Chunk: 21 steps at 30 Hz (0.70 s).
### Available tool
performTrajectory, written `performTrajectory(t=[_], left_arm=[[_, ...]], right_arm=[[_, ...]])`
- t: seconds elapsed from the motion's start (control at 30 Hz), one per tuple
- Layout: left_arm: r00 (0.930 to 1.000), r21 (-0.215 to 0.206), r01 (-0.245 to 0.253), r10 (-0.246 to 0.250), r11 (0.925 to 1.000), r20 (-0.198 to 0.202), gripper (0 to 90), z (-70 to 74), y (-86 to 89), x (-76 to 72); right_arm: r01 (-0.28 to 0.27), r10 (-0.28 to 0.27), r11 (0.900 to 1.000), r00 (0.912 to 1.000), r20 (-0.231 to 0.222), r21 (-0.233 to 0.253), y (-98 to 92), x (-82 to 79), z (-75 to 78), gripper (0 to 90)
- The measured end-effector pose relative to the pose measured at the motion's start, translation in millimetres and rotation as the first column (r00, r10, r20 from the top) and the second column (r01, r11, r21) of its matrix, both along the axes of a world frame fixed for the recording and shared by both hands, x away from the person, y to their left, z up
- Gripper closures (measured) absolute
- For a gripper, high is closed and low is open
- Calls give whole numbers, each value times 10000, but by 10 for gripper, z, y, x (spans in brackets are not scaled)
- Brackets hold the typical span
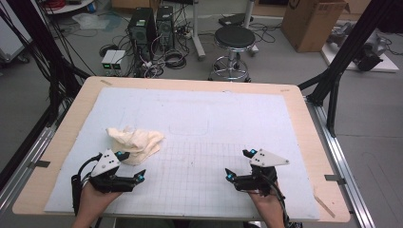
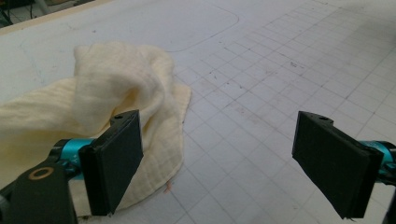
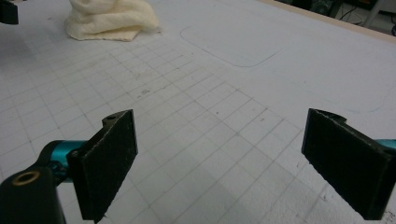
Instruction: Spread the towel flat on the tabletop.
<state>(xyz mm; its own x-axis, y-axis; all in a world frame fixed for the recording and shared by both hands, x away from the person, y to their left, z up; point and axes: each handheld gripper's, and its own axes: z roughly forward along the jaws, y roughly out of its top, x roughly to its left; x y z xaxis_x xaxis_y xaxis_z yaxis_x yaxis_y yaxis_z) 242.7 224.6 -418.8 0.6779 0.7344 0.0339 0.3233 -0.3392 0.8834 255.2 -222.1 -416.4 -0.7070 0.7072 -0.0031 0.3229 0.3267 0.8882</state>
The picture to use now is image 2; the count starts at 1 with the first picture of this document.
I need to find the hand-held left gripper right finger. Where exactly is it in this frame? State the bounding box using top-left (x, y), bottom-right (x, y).
top-left (291, 110), bottom-right (396, 219)

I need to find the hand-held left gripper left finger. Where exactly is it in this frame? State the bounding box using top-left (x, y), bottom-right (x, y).
top-left (59, 109), bottom-right (145, 217)

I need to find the cream gauze cloth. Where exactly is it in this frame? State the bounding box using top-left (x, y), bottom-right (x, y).
top-left (0, 41), bottom-right (192, 217)

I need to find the white grid mat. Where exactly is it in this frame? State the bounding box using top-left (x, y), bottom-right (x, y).
top-left (0, 0), bottom-right (396, 224)

